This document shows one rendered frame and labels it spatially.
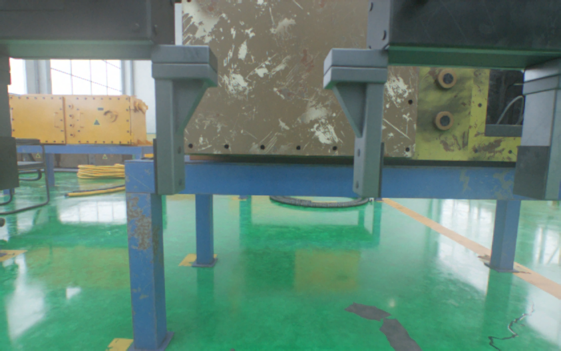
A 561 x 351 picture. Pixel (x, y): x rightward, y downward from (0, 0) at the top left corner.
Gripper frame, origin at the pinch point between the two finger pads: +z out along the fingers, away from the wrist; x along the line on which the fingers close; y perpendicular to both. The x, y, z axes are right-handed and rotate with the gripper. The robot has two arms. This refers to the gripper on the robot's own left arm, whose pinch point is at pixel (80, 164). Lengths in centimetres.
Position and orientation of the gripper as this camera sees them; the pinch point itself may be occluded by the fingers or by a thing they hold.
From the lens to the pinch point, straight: 25.7
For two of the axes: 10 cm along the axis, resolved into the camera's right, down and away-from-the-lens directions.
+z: -0.2, 9.9, 1.1
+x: -10.0, -0.1, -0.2
